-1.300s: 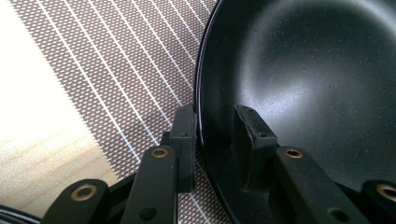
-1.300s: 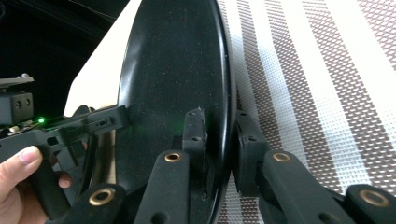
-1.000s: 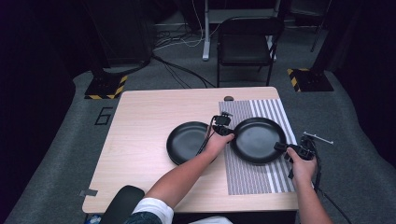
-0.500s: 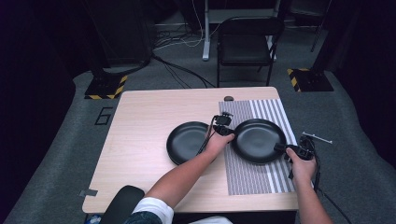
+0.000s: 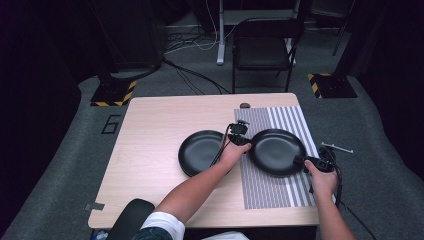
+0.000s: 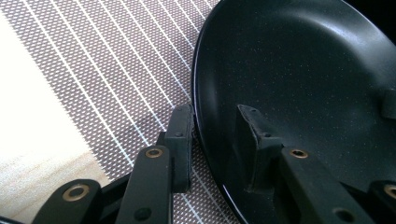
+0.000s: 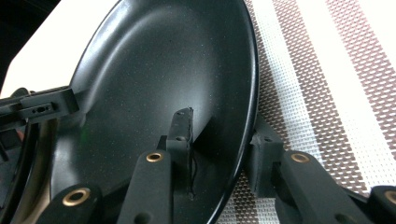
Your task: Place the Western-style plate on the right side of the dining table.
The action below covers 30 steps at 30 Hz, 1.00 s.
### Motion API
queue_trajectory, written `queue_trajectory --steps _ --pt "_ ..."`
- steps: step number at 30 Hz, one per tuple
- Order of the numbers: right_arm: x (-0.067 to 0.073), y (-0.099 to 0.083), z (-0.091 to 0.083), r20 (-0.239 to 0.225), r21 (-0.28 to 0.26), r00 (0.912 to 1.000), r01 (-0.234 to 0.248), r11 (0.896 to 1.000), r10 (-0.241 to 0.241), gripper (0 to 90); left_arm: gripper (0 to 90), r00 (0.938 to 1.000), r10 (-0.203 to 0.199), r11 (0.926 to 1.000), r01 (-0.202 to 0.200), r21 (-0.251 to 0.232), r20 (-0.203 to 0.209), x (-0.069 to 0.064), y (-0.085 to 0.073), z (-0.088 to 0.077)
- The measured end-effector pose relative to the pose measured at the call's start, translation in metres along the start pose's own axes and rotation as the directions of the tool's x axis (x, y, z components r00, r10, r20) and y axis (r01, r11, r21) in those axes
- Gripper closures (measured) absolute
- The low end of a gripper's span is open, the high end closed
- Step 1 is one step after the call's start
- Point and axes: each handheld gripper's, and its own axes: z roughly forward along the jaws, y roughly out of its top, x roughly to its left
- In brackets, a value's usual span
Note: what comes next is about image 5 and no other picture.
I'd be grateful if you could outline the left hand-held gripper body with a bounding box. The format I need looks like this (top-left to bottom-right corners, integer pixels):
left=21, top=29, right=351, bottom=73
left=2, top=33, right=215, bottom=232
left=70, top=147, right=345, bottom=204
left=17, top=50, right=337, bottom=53
left=227, top=120, right=252, bottom=146

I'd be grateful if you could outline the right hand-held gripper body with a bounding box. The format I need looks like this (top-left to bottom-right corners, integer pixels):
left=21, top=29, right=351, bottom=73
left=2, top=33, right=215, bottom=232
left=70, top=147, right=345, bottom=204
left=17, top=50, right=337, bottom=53
left=303, top=142, right=354, bottom=173

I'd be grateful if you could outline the black round plate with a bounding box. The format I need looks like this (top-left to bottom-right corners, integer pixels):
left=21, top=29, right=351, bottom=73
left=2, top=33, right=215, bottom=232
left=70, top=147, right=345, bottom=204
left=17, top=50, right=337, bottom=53
left=248, top=128, right=308, bottom=178
left=177, top=129, right=232, bottom=178

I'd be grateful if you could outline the person's left hand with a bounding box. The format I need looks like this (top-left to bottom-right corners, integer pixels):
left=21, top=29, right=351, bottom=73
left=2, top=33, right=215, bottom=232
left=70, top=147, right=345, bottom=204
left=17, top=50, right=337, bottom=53
left=219, top=141, right=253, bottom=170

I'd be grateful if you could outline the person's right hand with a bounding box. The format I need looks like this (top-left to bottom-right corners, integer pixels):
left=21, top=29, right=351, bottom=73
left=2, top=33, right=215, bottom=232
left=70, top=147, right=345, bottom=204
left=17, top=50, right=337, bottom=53
left=304, top=160, right=340, bottom=198

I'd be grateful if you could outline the grey striped placemat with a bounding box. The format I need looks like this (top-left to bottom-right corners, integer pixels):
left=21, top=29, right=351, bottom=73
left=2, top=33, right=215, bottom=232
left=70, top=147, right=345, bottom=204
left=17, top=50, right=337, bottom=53
left=233, top=105, right=320, bottom=211

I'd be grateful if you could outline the black stand base hazard tape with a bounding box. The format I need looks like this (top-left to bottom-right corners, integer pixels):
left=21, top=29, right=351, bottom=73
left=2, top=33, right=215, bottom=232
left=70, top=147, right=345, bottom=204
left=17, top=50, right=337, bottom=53
left=306, top=72, right=359, bottom=100
left=90, top=79, right=138, bottom=108

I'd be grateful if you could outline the black folding chair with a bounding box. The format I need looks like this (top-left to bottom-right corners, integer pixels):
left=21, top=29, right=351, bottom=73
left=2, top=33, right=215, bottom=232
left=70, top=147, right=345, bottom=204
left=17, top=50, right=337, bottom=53
left=231, top=16, right=303, bottom=95

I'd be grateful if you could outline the white desk leg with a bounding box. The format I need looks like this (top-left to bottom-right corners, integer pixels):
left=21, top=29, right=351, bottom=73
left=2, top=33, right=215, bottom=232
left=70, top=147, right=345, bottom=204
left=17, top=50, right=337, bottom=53
left=216, top=0, right=228, bottom=66

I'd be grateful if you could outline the person's white sleeve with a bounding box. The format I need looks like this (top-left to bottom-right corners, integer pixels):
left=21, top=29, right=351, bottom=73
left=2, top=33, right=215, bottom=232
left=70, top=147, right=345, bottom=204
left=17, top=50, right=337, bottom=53
left=139, top=211, right=186, bottom=240

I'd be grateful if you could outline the black padded armrest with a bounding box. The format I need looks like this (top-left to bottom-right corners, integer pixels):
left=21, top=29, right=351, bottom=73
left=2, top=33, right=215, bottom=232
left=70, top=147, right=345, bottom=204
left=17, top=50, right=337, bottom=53
left=106, top=198, right=156, bottom=240

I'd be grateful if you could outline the grey tape strip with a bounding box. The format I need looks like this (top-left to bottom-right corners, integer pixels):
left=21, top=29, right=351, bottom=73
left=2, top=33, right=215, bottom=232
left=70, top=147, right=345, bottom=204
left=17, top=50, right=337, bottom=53
left=83, top=202, right=106, bottom=212

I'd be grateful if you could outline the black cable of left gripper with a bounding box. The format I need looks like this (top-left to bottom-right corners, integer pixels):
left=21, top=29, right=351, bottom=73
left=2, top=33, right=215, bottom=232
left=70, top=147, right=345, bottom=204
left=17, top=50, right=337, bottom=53
left=209, top=123, right=234, bottom=168

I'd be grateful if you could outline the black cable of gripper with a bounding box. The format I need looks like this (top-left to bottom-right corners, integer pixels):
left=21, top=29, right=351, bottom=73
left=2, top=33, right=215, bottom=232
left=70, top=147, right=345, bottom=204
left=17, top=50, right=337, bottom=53
left=209, top=123, right=234, bottom=168
left=331, top=154, right=379, bottom=240

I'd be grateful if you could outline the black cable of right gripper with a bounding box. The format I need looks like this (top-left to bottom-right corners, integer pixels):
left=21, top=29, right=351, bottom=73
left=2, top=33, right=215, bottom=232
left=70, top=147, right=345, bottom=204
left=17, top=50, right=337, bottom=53
left=331, top=154, right=379, bottom=240

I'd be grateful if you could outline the bundle of floor cables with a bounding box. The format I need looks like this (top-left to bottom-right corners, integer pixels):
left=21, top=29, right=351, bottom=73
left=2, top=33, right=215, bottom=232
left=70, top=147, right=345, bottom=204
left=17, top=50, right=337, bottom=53
left=162, top=23, right=233, bottom=96

